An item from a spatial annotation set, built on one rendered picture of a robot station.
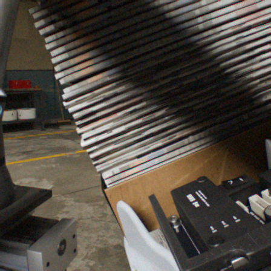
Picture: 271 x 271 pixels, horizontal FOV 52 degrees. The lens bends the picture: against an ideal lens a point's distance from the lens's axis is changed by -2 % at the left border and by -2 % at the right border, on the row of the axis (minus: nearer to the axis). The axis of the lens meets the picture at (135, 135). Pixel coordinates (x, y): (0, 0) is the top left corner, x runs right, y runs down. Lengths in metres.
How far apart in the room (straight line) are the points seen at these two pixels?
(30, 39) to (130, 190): 6.97
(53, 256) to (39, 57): 6.68
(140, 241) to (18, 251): 0.46
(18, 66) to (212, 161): 6.84
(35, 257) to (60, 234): 0.07
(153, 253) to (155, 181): 0.05
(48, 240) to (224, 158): 0.46
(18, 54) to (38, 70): 0.55
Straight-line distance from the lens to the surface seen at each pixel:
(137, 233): 0.17
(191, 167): 0.20
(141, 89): 0.19
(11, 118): 6.28
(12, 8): 0.79
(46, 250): 0.59
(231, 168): 0.21
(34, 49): 7.13
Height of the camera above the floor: 1.08
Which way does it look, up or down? 11 degrees down
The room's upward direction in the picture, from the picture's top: straight up
